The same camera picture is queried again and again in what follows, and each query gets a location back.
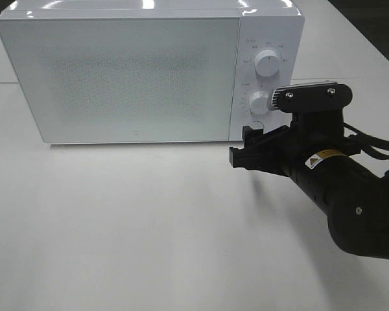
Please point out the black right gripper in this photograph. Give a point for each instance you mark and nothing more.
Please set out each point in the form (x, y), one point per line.
(312, 148)

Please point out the round white door release button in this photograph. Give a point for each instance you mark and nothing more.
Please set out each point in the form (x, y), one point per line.
(256, 125)

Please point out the white microwave knob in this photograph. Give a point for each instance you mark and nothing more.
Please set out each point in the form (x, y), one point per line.
(266, 62)
(258, 103)

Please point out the white microwave door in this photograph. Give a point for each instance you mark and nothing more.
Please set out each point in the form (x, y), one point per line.
(120, 81)

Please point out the white microwave oven body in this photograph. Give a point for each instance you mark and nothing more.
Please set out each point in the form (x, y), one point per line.
(262, 24)

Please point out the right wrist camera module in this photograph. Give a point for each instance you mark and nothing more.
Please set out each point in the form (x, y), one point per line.
(310, 97)

